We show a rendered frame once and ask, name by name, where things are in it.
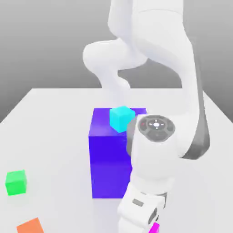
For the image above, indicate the large blue box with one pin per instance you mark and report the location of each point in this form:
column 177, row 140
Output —
column 107, row 163

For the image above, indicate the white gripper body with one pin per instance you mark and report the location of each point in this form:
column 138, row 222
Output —
column 132, row 226

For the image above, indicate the small green cube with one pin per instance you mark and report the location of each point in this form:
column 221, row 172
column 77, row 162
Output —
column 16, row 183

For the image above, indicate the small cyan cube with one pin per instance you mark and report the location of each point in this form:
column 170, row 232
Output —
column 121, row 118

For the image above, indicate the small magenta cube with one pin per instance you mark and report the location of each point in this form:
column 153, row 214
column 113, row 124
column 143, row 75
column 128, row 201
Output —
column 154, row 228

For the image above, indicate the small orange cube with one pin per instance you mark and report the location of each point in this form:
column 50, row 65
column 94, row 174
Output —
column 31, row 226

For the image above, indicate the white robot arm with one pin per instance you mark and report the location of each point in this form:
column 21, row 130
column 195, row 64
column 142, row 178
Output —
column 158, row 160

